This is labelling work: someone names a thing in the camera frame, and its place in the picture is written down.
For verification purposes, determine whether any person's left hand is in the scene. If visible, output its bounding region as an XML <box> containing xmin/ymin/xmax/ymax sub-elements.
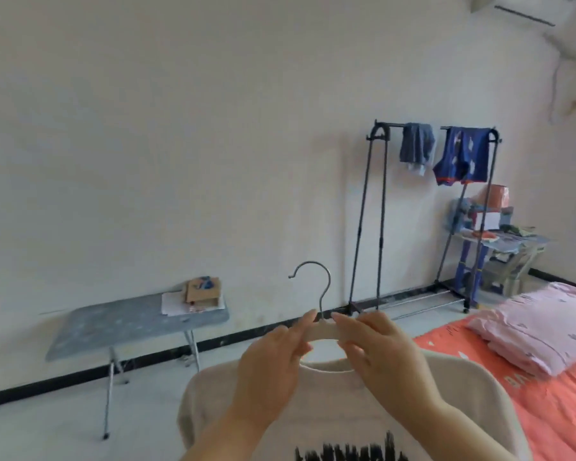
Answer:
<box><xmin>230</xmin><ymin>309</ymin><xmax>318</xmax><ymax>424</ymax></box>

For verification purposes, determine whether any person's right hand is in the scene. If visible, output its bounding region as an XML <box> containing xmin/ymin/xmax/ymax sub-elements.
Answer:
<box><xmin>330</xmin><ymin>311</ymin><xmax>443</xmax><ymax>420</ymax></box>

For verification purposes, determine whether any white hanger with metal hook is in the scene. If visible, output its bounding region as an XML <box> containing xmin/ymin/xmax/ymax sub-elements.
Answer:
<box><xmin>288</xmin><ymin>261</ymin><xmax>362</xmax><ymax>345</ymax></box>

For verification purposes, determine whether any person's right forearm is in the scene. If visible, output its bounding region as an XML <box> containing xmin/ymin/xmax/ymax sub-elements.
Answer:
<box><xmin>389</xmin><ymin>399</ymin><xmax>515</xmax><ymax>461</ymax></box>

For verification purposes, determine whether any person's left forearm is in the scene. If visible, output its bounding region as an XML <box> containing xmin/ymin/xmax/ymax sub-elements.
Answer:
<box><xmin>180</xmin><ymin>409</ymin><xmax>281</xmax><ymax>461</ymax></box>

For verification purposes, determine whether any black clothes rack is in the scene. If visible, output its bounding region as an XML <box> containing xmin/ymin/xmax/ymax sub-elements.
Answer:
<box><xmin>348</xmin><ymin>119</ymin><xmax>503</xmax><ymax>315</ymax></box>

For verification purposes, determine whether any cream sweater with black print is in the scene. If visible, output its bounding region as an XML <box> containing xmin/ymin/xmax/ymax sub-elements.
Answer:
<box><xmin>177</xmin><ymin>352</ymin><xmax>533</xmax><ymax>461</ymax></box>

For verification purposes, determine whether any small cardboard box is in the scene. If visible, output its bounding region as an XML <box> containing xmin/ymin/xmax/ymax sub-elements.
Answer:
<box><xmin>185</xmin><ymin>277</ymin><xmax>222</xmax><ymax>309</ymax></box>

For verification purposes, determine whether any white paper sheet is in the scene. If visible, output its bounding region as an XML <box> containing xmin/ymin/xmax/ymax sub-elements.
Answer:
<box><xmin>161</xmin><ymin>291</ymin><xmax>226</xmax><ymax>317</ymax></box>

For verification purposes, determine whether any white plastic stool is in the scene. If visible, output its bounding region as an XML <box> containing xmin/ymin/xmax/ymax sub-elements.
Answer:
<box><xmin>484</xmin><ymin>246</ymin><xmax>544</xmax><ymax>297</ymax></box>

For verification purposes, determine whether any grey-blue ironing board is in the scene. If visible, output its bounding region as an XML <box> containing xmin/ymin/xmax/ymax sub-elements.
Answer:
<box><xmin>44</xmin><ymin>291</ymin><xmax>231</xmax><ymax>440</ymax></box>

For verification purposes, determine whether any pink folded quilt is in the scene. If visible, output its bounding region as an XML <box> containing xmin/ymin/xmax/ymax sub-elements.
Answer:
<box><xmin>465</xmin><ymin>281</ymin><xmax>576</xmax><ymax>378</ymax></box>

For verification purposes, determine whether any blue patterned folding table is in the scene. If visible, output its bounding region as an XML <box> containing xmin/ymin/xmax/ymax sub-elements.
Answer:
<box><xmin>453</xmin><ymin>229</ymin><xmax>551</xmax><ymax>299</ymax></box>

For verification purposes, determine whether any orange printed bed sheet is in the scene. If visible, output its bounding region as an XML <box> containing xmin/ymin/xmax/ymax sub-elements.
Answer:
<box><xmin>412</xmin><ymin>313</ymin><xmax>576</xmax><ymax>461</ymax></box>

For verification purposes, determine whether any orange box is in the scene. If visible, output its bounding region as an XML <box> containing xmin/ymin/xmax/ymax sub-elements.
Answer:
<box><xmin>482</xmin><ymin>183</ymin><xmax>511</xmax><ymax>212</ymax></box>

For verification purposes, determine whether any denim garment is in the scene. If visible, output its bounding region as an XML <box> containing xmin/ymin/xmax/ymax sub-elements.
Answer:
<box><xmin>399</xmin><ymin>123</ymin><xmax>436</xmax><ymax>178</ymax></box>

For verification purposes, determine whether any blue patterned garment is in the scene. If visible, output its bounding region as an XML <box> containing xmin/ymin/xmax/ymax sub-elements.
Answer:
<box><xmin>433</xmin><ymin>126</ymin><xmax>492</xmax><ymax>187</ymax></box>

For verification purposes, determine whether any white air conditioner pipe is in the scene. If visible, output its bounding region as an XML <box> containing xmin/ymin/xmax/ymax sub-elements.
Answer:
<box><xmin>544</xmin><ymin>28</ymin><xmax>576</xmax><ymax>66</ymax></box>

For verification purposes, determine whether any white air conditioner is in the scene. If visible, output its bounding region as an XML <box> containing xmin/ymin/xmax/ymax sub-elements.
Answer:
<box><xmin>470</xmin><ymin>0</ymin><xmax>576</xmax><ymax>27</ymax></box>

